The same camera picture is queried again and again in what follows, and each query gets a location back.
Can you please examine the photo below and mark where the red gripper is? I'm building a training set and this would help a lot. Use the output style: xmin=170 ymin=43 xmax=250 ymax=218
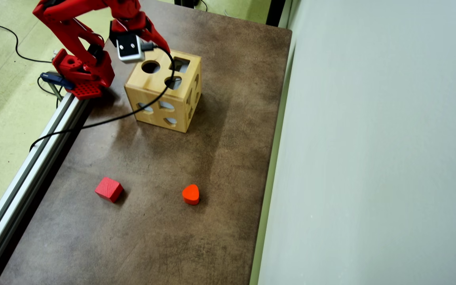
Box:
xmin=110 ymin=0 xmax=171 ymax=55

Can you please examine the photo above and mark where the red robot base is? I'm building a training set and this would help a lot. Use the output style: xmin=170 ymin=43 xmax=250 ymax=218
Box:
xmin=52 ymin=48 xmax=104 ymax=100

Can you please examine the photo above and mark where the wooden shape sorter box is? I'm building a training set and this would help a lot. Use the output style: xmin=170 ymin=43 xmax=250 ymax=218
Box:
xmin=124 ymin=44 xmax=203 ymax=133

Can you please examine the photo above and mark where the blue clamp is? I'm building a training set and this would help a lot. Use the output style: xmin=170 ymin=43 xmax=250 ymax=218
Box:
xmin=40 ymin=71 xmax=74 ymax=101

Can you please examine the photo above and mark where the red cube block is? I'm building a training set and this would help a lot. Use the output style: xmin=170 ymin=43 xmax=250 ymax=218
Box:
xmin=95 ymin=177 xmax=124 ymax=203

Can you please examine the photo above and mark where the orange heart block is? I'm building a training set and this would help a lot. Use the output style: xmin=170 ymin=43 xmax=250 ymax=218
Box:
xmin=182 ymin=184 xmax=200 ymax=206

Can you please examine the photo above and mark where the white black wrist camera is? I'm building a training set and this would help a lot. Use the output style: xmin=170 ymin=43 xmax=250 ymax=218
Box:
xmin=116 ymin=33 xmax=147 ymax=64

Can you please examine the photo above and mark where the black camera cable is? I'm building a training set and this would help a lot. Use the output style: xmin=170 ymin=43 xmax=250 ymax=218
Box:
xmin=29 ymin=43 xmax=176 ymax=152

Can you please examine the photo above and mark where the black vertical post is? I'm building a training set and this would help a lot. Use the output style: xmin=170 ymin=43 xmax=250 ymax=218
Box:
xmin=266 ymin=0 xmax=288 ymax=27

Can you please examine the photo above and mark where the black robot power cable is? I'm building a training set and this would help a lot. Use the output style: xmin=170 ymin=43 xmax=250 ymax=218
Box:
xmin=37 ymin=76 xmax=61 ymax=108

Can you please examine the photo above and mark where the black floor cable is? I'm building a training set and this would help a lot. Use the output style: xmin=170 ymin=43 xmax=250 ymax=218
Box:
xmin=0 ymin=19 xmax=53 ymax=64

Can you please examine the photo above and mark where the aluminium profile rail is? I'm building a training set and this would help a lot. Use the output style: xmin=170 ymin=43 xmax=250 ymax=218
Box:
xmin=0 ymin=93 xmax=90 ymax=285

